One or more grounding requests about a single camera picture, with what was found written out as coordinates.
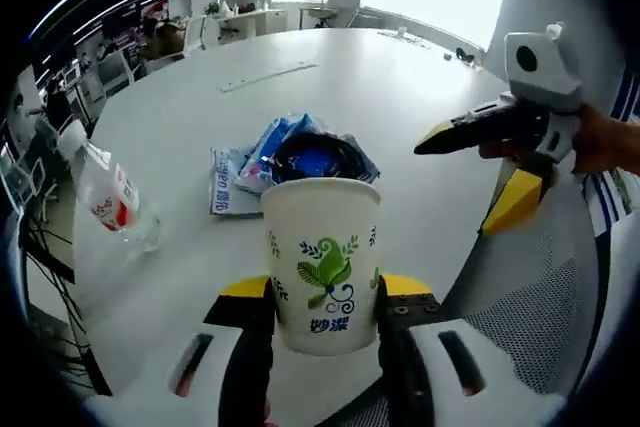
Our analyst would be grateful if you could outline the clear plastic water bottle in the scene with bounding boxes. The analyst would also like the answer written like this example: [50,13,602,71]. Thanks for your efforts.
[57,121,164,254]

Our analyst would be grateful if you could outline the person's right hand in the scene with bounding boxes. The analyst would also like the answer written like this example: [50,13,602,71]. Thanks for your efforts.
[477,104,640,176]

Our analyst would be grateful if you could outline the white desk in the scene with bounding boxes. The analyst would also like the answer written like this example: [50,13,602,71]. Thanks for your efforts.
[214,6,290,41]

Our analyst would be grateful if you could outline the table socket panel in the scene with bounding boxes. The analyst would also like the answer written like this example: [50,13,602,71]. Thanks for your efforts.
[219,63,320,94]

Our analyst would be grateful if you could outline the white office chair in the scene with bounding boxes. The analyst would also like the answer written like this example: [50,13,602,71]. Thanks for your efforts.
[183,14,210,53]

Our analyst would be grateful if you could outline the grey mesh office chair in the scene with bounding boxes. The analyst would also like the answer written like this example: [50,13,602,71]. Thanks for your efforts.
[324,166,609,427]

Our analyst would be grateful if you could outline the person's white shirt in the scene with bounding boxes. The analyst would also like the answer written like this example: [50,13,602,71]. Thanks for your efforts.
[582,71,640,231]

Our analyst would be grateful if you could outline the white paper cup green print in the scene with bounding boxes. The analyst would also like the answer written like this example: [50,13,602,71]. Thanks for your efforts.
[259,177,384,356]

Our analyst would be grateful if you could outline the small white items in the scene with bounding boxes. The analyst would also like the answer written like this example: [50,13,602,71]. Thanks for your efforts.
[376,26,432,49]

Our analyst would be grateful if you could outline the black power cable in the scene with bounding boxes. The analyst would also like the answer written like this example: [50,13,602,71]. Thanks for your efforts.
[19,216,101,393]

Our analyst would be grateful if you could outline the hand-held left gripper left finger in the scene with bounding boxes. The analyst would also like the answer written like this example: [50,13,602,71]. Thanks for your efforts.
[82,274,276,427]

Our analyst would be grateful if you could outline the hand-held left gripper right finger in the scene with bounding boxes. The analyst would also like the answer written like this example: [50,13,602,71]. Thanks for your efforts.
[374,273,569,427]

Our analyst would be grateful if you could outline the blue snack bag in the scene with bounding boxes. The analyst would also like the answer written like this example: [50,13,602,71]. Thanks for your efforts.
[234,114,379,194]

